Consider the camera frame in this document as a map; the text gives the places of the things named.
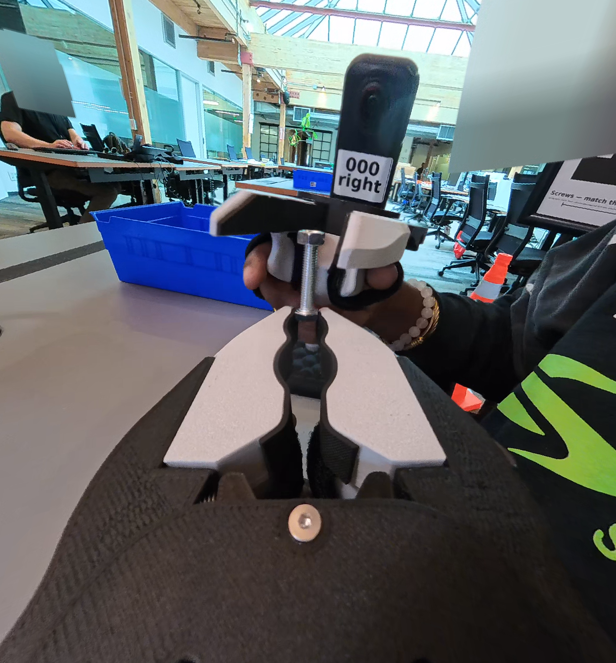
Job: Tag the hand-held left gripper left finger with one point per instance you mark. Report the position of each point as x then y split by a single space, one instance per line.
225 404

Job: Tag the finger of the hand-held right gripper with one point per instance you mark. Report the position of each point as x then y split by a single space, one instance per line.
375 241
256 212

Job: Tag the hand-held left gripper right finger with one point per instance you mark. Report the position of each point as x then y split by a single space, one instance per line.
385 404

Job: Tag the small steel hex nut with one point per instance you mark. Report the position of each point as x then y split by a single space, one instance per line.
310 238

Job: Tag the thin long steel bolt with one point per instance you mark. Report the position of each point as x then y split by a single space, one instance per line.
308 279

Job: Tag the blue plastic bin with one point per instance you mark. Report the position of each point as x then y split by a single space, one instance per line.
183 254
308 180

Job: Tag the person's right forearm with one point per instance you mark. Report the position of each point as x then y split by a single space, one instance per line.
484 342

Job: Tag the person's right hand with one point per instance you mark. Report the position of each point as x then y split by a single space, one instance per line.
401 311

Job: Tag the wooden office table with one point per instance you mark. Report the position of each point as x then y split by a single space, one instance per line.
266 185
69 159

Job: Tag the green potted plant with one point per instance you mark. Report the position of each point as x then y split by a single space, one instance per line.
305 124

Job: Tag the black foam pad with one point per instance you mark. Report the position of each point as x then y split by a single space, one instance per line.
308 370

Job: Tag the black framed instruction sign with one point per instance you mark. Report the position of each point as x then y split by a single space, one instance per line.
577 204

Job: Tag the person's black printed shirt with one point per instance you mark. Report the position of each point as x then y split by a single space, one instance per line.
572 492

